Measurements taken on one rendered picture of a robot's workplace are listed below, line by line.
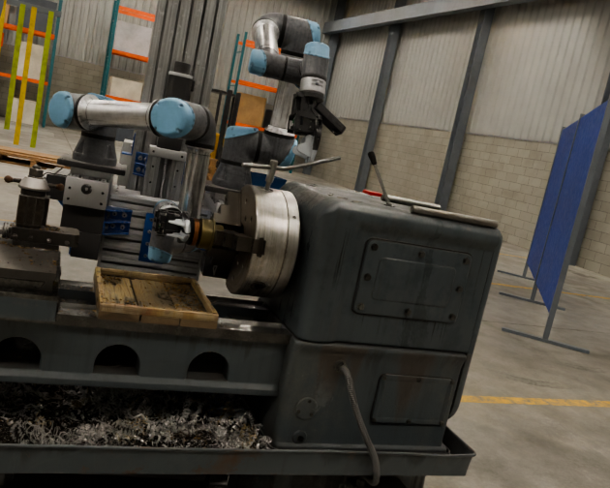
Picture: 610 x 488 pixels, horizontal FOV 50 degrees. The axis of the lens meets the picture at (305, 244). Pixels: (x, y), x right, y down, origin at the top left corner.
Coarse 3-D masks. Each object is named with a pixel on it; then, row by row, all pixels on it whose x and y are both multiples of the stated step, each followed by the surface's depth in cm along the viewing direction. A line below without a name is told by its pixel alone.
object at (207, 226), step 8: (192, 224) 177; (200, 224) 178; (208, 224) 178; (192, 232) 176; (200, 232) 177; (208, 232) 177; (192, 240) 177; (200, 240) 177; (208, 240) 178; (200, 248) 180; (208, 248) 180
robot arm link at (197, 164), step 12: (192, 144) 207; (204, 144) 207; (192, 156) 208; (204, 156) 209; (192, 168) 208; (204, 168) 210; (192, 180) 209; (204, 180) 212; (192, 192) 210; (180, 204) 211; (192, 204) 210; (192, 216) 211
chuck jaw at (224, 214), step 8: (232, 192) 187; (240, 192) 190; (232, 200) 186; (240, 200) 187; (224, 208) 184; (232, 208) 185; (240, 208) 186; (216, 216) 182; (224, 216) 183; (232, 216) 184; (240, 216) 185; (216, 224) 183; (224, 224) 183; (232, 224) 183; (240, 224) 184
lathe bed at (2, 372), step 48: (0, 336) 154; (48, 336) 158; (96, 336) 162; (144, 336) 166; (192, 336) 170; (240, 336) 173; (288, 336) 178; (96, 384) 163; (144, 384) 168; (192, 384) 172; (240, 384) 177
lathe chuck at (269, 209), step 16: (256, 192) 177; (272, 192) 180; (256, 208) 173; (272, 208) 174; (256, 224) 171; (272, 224) 172; (288, 224) 174; (272, 240) 172; (240, 256) 180; (256, 256) 171; (272, 256) 172; (240, 272) 178; (256, 272) 173; (272, 272) 174; (240, 288) 177; (272, 288) 178
